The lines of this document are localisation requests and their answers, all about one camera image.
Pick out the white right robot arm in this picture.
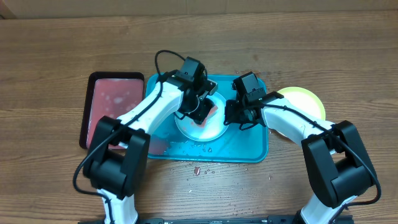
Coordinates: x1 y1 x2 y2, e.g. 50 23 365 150
224 91 381 223

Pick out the black tray with pink water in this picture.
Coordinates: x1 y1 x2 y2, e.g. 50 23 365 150
79 72 144 149

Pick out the yellow-green plate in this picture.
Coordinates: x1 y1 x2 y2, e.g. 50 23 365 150
277 86 326 120

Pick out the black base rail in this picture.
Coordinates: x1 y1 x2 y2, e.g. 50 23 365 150
77 214 355 224

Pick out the green and orange sponge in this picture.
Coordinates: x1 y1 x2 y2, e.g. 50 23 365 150
195 106 218 128

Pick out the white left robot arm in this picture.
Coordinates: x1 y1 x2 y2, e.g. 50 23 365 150
75 77 217 223

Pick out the light blue plate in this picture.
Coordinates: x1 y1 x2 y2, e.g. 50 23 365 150
175 92 228 141

